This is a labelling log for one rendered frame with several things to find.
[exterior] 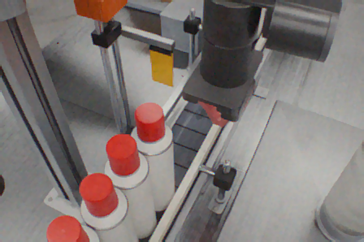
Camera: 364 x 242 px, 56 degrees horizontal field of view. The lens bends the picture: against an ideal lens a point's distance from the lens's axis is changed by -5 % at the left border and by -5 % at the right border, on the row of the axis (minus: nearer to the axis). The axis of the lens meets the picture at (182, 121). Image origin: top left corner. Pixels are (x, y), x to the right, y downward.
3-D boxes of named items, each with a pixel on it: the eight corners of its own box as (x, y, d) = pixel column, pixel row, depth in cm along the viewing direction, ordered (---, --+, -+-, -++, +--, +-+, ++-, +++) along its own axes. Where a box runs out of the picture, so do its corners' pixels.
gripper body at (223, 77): (262, 63, 44) (272, 14, 38) (235, 121, 38) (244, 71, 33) (214, 49, 46) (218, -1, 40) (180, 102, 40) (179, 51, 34)
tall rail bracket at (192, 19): (212, 82, 79) (217, 19, 66) (182, 72, 81) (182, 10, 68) (217, 73, 81) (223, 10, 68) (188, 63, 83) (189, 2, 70)
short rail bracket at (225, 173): (225, 209, 60) (233, 173, 50) (209, 203, 61) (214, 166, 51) (231, 194, 62) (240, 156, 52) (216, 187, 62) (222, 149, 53)
